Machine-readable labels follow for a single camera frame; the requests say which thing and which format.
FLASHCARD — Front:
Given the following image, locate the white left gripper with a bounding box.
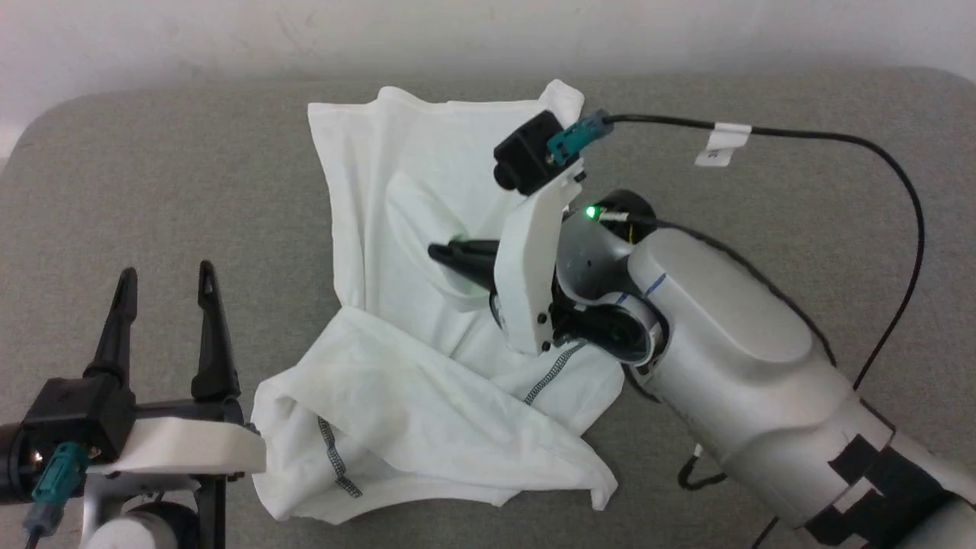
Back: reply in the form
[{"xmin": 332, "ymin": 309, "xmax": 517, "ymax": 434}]
[{"xmin": 82, "ymin": 260, "xmax": 268, "ymax": 549}]

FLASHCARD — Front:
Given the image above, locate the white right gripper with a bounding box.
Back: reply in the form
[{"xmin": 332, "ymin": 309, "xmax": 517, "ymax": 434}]
[{"xmin": 428, "ymin": 160, "xmax": 586, "ymax": 357}]

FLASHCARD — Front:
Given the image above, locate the white garment with stitched hem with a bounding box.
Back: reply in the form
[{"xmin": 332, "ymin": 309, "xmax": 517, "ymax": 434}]
[{"xmin": 250, "ymin": 79, "xmax": 628, "ymax": 527}]

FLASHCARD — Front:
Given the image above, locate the teal cable connector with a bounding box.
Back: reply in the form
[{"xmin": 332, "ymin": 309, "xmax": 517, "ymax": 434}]
[
  {"xmin": 546, "ymin": 109, "xmax": 615, "ymax": 165},
  {"xmin": 30, "ymin": 442, "xmax": 91, "ymax": 528}
]

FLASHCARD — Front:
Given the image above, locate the white paper cable label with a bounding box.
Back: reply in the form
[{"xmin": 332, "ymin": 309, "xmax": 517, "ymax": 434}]
[{"xmin": 695, "ymin": 122, "xmax": 753, "ymax": 168}]

